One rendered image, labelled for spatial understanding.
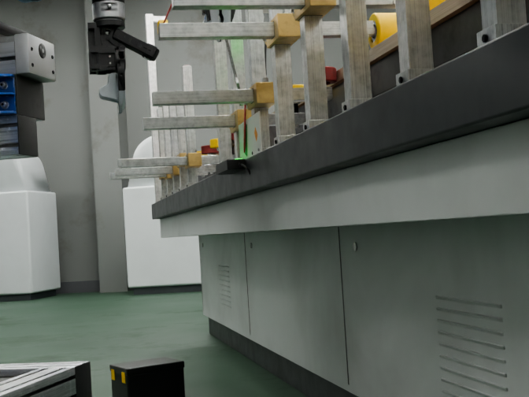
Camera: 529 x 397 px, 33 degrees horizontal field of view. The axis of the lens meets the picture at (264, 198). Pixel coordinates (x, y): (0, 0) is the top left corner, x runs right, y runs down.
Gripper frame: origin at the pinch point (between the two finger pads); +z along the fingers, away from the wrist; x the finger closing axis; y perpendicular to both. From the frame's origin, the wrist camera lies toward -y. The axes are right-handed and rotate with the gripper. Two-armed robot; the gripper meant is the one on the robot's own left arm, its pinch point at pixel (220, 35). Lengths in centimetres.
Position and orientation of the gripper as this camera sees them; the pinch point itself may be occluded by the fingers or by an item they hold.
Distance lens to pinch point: 224.2
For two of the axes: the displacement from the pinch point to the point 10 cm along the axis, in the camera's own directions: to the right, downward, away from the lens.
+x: -8.4, 0.3, -5.4
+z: 0.6, 10.0, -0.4
